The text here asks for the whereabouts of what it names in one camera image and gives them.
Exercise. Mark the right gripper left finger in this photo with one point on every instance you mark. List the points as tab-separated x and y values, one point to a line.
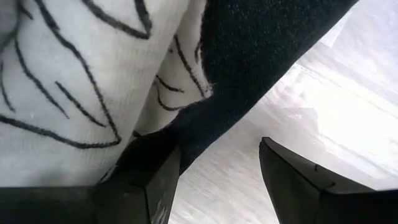
130	193

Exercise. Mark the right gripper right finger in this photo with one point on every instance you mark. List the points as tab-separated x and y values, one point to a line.
311	196

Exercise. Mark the white leaf-print cloth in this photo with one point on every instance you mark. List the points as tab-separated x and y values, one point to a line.
77	77

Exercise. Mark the dark green garment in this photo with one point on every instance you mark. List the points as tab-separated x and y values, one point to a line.
248	62

